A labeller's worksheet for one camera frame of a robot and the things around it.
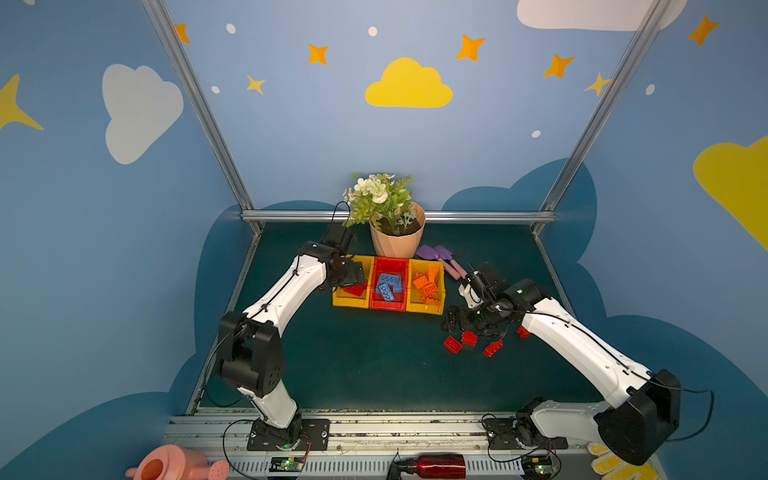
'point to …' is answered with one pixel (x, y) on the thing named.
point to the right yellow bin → (414, 300)
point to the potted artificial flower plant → (383, 201)
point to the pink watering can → (171, 462)
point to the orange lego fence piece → (429, 290)
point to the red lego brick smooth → (469, 338)
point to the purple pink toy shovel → (427, 252)
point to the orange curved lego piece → (432, 270)
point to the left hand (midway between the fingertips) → (351, 279)
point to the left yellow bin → (346, 299)
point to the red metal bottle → (437, 466)
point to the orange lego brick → (434, 302)
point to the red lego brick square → (452, 345)
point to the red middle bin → (389, 266)
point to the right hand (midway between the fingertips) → (458, 325)
